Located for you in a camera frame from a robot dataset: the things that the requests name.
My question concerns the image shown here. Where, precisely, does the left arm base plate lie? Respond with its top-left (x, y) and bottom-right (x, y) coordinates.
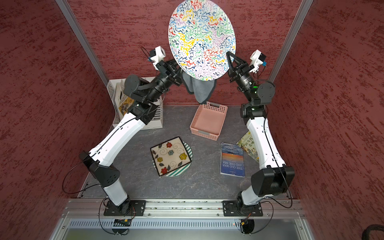
top-left (104, 200), bottom-right (147, 217)

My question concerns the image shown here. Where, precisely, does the yellow illustrated book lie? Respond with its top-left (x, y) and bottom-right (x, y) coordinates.
top-left (118, 97), bottom-right (134, 119)

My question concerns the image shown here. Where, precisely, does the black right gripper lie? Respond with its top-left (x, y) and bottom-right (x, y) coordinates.
top-left (226, 51), bottom-right (257, 102)

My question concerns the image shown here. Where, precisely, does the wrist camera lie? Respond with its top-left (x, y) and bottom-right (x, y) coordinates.
top-left (149, 46), bottom-right (166, 71)
top-left (250, 50), bottom-right (267, 73)

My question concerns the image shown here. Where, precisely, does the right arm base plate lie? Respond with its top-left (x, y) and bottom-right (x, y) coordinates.
top-left (222, 201), bottom-right (263, 217)

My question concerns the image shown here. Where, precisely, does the square floral plate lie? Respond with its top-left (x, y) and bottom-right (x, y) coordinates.
top-left (150, 136), bottom-right (193, 177)

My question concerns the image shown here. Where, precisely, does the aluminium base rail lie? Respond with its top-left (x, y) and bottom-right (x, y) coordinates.
top-left (61, 198), bottom-right (307, 219)

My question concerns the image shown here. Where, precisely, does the white file organiser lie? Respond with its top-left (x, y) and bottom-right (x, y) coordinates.
top-left (107, 79), bottom-right (164, 130)

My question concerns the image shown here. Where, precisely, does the aluminium corner post left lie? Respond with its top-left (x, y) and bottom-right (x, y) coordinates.
top-left (55, 0), bottom-right (109, 86)

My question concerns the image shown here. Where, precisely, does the colourful speckled round plate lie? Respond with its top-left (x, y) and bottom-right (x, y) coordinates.
top-left (168, 1), bottom-right (236, 81)

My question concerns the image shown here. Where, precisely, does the pink perforated plastic basket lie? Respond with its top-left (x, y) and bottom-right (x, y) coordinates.
top-left (190, 101), bottom-right (228, 141)

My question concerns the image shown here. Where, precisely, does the children's picture book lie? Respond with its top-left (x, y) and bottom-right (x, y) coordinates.
top-left (236, 131), bottom-right (259, 162)

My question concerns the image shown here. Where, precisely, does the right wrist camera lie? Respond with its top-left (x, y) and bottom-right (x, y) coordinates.
top-left (250, 50), bottom-right (267, 73)

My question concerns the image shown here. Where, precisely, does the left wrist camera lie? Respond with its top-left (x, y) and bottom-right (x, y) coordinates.
top-left (149, 46), bottom-right (166, 71)

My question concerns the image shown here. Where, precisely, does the aluminium corner post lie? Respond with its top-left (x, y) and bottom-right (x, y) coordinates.
top-left (55, 0), bottom-right (109, 86)
top-left (268, 0), bottom-right (313, 82)

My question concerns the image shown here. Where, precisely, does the green white striped round plate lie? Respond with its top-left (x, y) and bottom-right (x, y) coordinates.
top-left (152, 141), bottom-right (194, 178)

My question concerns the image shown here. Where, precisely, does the aluminium corner post right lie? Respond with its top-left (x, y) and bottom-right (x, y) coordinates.
top-left (268, 0), bottom-right (313, 82)

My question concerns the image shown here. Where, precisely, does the blue old man sea book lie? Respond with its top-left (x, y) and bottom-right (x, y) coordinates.
top-left (220, 143), bottom-right (245, 178)

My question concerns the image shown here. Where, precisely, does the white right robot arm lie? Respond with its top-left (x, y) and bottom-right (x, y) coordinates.
top-left (226, 50), bottom-right (295, 212)

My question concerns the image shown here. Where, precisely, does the green grey microfibre cloth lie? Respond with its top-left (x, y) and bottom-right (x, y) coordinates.
top-left (182, 71), bottom-right (217, 105)

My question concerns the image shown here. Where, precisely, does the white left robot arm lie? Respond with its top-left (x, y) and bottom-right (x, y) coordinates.
top-left (80, 60), bottom-right (182, 208)

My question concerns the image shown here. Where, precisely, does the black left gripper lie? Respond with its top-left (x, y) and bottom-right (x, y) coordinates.
top-left (144, 52), bottom-right (190, 102)

